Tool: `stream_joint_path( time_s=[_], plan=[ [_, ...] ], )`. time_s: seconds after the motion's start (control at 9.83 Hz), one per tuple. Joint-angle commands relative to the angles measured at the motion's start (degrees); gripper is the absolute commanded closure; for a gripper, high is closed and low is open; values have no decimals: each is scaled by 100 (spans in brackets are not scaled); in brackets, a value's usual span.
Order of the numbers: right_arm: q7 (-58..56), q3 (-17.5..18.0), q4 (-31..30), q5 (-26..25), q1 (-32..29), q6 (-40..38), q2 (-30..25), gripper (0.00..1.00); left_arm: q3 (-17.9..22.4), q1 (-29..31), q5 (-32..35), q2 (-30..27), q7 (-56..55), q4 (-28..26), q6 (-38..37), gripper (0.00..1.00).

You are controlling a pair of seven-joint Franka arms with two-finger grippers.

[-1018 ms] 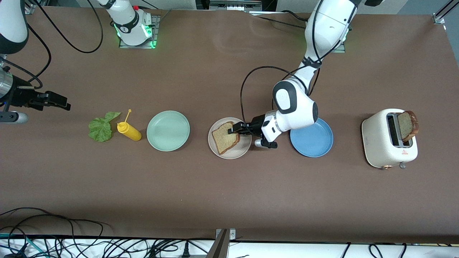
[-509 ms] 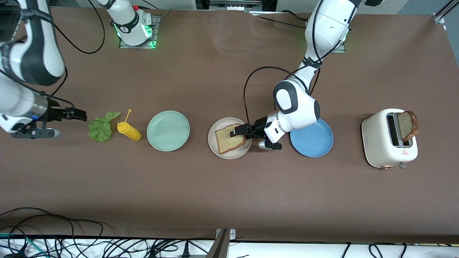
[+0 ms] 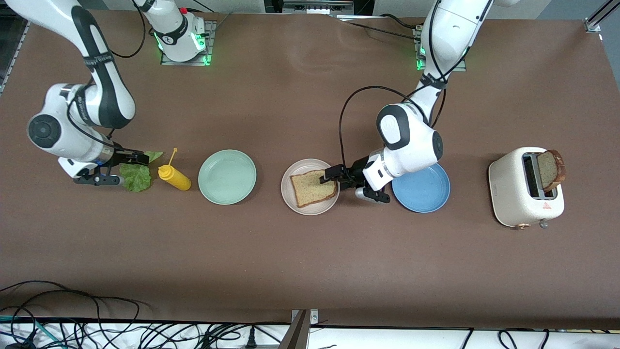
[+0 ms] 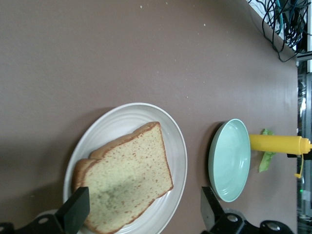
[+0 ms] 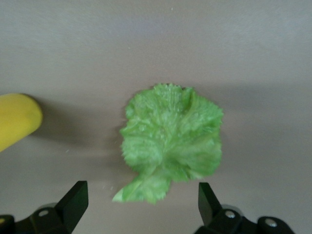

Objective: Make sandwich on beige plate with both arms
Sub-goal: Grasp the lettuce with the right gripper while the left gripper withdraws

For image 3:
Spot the mint green plate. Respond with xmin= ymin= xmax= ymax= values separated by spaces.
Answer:
xmin=198 ymin=149 xmax=257 ymax=206

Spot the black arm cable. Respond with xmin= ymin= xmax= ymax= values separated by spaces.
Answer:
xmin=67 ymin=0 xmax=147 ymax=147
xmin=338 ymin=0 xmax=468 ymax=168

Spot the short aluminium profile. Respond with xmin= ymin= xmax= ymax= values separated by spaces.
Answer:
xmin=585 ymin=0 xmax=620 ymax=32

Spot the black base supply cable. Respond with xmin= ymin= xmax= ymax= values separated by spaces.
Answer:
xmin=339 ymin=14 xmax=427 ymax=43

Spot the long aluminium frame profile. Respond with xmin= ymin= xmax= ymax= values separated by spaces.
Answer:
xmin=0 ymin=19 xmax=31 ymax=95

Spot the green lettuce leaf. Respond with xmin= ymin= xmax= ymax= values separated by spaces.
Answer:
xmin=119 ymin=151 xmax=164 ymax=192

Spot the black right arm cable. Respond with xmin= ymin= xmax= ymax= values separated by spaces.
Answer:
xmin=67 ymin=0 xmax=147 ymax=147

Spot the grey metal beam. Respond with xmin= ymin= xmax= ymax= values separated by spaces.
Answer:
xmin=279 ymin=310 xmax=310 ymax=349

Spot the brown toasted bread slice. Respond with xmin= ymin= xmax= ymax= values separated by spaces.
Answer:
xmin=537 ymin=149 xmax=566 ymax=193
xmin=290 ymin=169 xmax=338 ymax=208

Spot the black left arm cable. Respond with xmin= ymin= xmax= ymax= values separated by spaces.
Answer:
xmin=338 ymin=0 xmax=468 ymax=168

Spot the dark equipment rack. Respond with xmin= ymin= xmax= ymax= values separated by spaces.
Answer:
xmin=264 ymin=0 xmax=374 ymax=16

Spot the beige plate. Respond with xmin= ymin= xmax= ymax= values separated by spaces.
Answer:
xmin=280 ymin=159 xmax=341 ymax=216

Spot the white two-slot toaster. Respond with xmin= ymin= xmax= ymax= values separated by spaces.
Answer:
xmin=488 ymin=147 xmax=566 ymax=229

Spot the yellow mustard squeeze bottle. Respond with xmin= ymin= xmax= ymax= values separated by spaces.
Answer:
xmin=158 ymin=148 xmax=192 ymax=191

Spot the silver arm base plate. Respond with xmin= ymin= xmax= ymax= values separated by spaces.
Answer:
xmin=161 ymin=20 xmax=214 ymax=66
xmin=414 ymin=27 xmax=468 ymax=72

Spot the teal cable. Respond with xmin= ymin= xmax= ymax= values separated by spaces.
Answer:
xmin=0 ymin=315 xmax=66 ymax=349

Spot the long black looped cable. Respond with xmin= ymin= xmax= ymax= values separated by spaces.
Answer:
xmin=0 ymin=280 xmax=142 ymax=323

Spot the blue plate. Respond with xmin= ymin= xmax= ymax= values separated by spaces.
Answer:
xmin=391 ymin=162 xmax=451 ymax=213

